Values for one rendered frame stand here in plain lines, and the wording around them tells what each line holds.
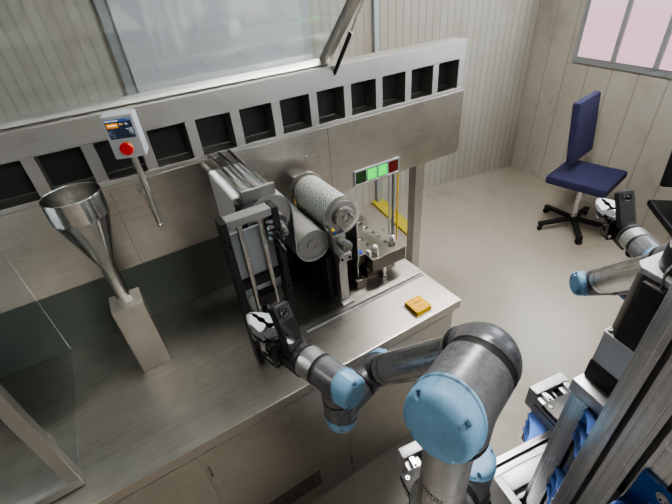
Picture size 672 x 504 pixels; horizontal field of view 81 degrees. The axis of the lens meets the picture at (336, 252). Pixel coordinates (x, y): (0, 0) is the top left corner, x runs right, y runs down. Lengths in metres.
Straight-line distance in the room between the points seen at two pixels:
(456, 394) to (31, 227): 1.28
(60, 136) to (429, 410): 1.20
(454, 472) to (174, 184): 1.17
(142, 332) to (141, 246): 0.31
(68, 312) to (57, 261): 0.20
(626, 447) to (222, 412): 0.98
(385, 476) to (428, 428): 1.52
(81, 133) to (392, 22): 2.74
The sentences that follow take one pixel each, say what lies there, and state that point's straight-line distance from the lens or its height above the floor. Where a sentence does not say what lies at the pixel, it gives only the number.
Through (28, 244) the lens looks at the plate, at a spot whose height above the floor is 1.33.
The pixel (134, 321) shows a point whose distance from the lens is 1.37.
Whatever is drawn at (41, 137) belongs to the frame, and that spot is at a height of 1.62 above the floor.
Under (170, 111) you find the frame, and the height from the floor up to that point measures 1.62.
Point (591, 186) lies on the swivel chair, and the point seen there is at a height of 0.49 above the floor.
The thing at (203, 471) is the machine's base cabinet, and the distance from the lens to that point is 1.42.
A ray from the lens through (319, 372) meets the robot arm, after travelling 0.88.
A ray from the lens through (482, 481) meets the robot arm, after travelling 1.01.
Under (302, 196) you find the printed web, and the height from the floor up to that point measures 1.27.
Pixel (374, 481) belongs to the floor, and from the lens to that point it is 2.12.
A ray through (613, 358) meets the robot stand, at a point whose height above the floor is 1.34.
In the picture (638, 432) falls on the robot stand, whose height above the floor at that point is 1.33.
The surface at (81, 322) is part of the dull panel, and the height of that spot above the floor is 0.99.
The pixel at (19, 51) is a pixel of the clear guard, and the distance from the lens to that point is 1.19.
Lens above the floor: 1.94
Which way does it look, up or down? 36 degrees down
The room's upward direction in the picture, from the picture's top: 5 degrees counter-clockwise
